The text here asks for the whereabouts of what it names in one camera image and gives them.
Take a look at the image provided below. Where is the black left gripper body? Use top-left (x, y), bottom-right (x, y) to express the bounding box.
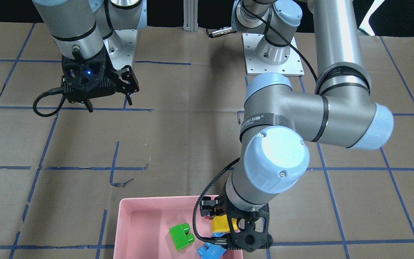
top-left (221, 201), bottom-right (273, 252)

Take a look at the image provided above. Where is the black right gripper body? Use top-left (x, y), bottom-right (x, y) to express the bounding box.
top-left (62, 50), bottom-right (116, 103)

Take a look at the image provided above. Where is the yellow toy block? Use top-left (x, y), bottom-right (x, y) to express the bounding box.
top-left (211, 215), bottom-right (230, 233)

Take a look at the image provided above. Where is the green toy block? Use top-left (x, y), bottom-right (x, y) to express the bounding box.
top-left (169, 222), bottom-right (195, 251)

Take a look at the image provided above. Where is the blue toy block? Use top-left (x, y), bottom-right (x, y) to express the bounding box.
top-left (197, 243), bottom-right (227, 259)

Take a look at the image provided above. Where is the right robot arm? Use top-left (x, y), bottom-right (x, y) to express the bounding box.
top-left (33, 0), bottom-right (147, 117)

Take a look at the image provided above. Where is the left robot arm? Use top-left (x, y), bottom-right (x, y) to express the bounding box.
top-left (192, 0), bottom-right (394, 252)

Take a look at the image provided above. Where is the pink plastic box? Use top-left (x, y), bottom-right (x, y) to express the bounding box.
top-left (113, 195), bottom-right (244, 259)

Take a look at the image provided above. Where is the aluminium frame post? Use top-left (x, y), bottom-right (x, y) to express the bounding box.
top-left (183, 0), bottom-right (198, 34)

